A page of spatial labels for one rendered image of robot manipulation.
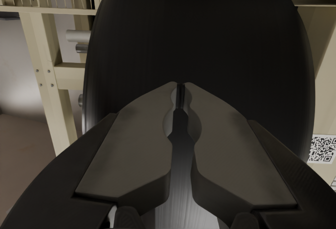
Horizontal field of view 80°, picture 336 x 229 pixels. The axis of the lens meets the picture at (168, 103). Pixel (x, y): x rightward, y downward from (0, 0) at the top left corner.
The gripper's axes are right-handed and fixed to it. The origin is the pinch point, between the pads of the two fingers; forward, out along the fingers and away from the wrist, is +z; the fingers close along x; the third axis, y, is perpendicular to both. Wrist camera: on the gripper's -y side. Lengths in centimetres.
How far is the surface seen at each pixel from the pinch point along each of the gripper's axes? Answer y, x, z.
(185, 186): 13.7, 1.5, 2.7
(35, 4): 7, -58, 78
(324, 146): 23.9, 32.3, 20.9
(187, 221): 19.5, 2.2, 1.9
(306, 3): -1.9, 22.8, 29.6
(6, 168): 293, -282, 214
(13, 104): 280, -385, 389
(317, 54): 5.6, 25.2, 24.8
